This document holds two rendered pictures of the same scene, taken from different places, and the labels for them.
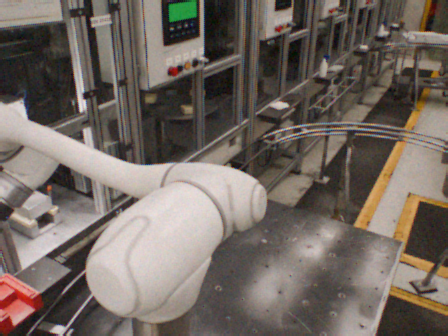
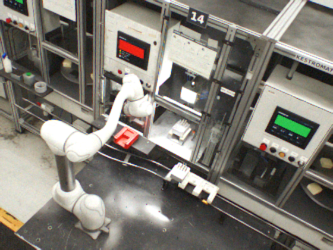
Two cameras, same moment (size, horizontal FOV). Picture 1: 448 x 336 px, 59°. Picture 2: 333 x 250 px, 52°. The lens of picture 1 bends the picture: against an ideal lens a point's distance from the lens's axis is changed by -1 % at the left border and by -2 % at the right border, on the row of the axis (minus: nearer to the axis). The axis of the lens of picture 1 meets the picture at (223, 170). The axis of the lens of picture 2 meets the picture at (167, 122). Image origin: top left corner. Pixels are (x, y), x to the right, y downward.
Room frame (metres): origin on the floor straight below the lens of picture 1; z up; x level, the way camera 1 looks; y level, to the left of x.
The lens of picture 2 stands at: (0.84, -1.21, 2.83)
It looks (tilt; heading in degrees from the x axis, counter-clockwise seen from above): 42 degrees down; 81
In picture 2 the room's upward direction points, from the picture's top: 12 degrees clockwise
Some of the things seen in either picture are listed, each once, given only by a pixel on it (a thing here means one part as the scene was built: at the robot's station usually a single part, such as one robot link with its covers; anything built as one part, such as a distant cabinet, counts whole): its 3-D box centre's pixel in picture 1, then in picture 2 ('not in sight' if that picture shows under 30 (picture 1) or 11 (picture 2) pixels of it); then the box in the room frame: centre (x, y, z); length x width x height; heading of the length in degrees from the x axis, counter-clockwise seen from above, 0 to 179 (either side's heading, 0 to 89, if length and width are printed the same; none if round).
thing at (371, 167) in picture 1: (393, 114); not in sight; (4.95, -2.22, 0.01); 5.85 x 0.59 x 0.01; 150
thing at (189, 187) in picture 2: not in sight; (191, 185); (1.34, 0.29, 0.84); 0.36 x 0.14 x 0.10; 150
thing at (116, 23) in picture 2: not in sight; (138, 46); (0.86, 0.87, 1.60); 0.42 x 0.29 x 0.46; 150
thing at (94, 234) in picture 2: not in sight; (95, 223); (0.68, 0.01, 0.71); 0.22 x 0.18 x 0.06; 150
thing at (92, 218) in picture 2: not in sight; (91, 209); (0.66, 0.03, 0.85); 0.18 x 0.16 x 0.22; 149
